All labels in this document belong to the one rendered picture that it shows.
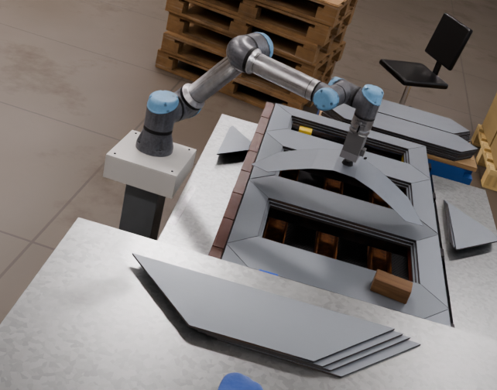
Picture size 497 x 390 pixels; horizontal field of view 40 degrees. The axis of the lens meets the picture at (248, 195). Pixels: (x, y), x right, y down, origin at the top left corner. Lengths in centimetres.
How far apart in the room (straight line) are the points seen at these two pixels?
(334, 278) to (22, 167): 229
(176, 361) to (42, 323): 30
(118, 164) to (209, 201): 38
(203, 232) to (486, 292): 105
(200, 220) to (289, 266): 52
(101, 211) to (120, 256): 200
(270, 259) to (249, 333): 66
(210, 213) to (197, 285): 101
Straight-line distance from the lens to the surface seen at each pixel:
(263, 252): 223
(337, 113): 337
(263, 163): 260
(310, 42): 507
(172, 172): 265
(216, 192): 279
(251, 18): 518
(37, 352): 149
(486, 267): 281
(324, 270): 224
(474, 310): 255
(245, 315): 162
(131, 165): 267
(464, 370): 178
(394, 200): 256
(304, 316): 167
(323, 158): 256
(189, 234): 251
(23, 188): 386
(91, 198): 383
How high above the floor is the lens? 213
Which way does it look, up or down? 31 degrees down
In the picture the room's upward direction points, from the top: 15 degrees clockwise
